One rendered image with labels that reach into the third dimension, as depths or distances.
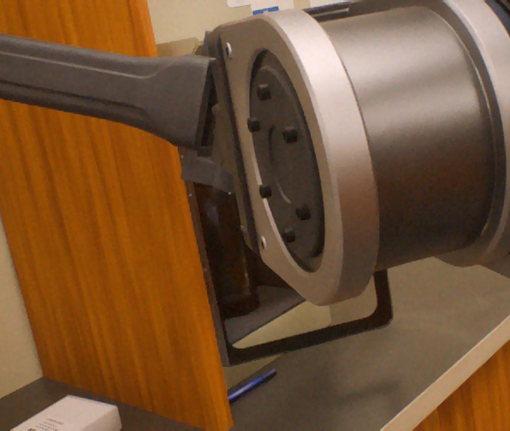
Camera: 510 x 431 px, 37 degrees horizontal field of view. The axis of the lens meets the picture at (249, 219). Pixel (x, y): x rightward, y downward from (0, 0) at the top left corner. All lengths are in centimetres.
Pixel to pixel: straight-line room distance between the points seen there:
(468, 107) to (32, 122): 104
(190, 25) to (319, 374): 60
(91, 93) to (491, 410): 110
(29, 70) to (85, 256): 73
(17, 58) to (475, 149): 37
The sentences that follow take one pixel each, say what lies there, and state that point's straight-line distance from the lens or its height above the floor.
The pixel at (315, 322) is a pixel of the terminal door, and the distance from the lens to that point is 126.
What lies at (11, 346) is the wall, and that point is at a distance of 153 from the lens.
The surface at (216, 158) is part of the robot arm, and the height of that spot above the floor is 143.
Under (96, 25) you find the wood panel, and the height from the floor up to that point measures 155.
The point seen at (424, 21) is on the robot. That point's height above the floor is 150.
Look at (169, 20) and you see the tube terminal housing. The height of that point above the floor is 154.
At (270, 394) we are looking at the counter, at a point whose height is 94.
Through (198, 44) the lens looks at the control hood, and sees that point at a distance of 106.
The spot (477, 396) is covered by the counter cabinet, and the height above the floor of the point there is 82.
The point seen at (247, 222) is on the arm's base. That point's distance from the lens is 38.
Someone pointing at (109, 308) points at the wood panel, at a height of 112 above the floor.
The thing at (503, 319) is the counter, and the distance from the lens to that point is 142.
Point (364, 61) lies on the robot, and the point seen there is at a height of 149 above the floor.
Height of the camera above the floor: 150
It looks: 14 degrees down
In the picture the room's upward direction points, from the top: 11 degrees counter-clockwise
